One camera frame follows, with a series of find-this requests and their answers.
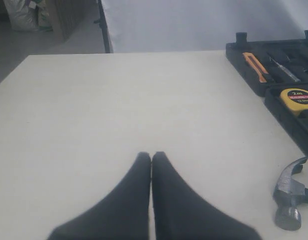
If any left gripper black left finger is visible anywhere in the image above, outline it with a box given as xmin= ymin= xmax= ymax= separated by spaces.
xmin=48 ymin=152 xmax=151 ymax=240

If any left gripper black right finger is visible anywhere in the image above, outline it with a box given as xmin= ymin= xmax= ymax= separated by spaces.
xmin=152 ymin=151 xmax=261 ymax=240

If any steel claw hammer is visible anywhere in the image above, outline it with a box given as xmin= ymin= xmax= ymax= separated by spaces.
xmin=273 ymin=157 xmax=308 ymax=231

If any black plastic tool case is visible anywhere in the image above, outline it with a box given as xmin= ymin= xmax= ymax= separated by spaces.
xmin=226 ymin=30 xmax=308 ymax=157

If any yellow tape measure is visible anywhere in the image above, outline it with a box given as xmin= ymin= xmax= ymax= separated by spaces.
xmin=280 ymin=88 xmax=308 ymax=117

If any orange utility knife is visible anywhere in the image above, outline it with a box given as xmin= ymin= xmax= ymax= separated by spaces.
xmin=243 ymin=52 xmax=269 ymax=83

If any clear test screwdriver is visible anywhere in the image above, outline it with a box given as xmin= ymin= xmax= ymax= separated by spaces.
xmin=270 ymin=56 xmax=301 ymax=82

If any white backdrop cloth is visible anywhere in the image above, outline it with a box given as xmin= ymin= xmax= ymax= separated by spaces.
xmin=102 ymin=0 xmax=308 ymax=53

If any black backdrop stand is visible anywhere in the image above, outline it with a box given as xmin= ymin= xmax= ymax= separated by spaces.
xmin=94 ymin=0 xmax=112 ymax=54

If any cardboard box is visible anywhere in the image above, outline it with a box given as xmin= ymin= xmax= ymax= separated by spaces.
xmin=46 ymin=0 xmax=90 ymax=42

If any white sack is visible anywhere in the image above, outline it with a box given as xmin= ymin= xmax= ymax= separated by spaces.
xmin=3 ymin=0 xmax=39 ymax=32

